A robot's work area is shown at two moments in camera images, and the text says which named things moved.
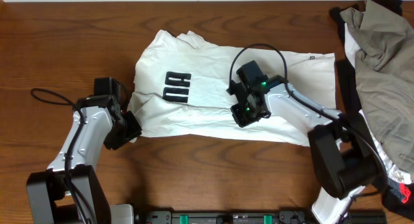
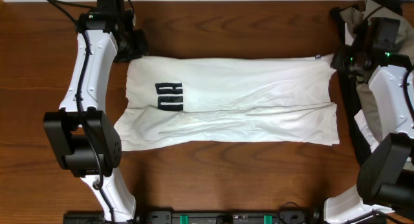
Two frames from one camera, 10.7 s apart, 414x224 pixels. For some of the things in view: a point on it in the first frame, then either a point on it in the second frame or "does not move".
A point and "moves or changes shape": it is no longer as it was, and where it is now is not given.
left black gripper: (135, 129) to (137, 38)
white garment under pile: (352, 43) does not move
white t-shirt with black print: (182, 84) moves or changes shape
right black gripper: (242, 121) to (337, 63)
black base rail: (264, 217) does not move
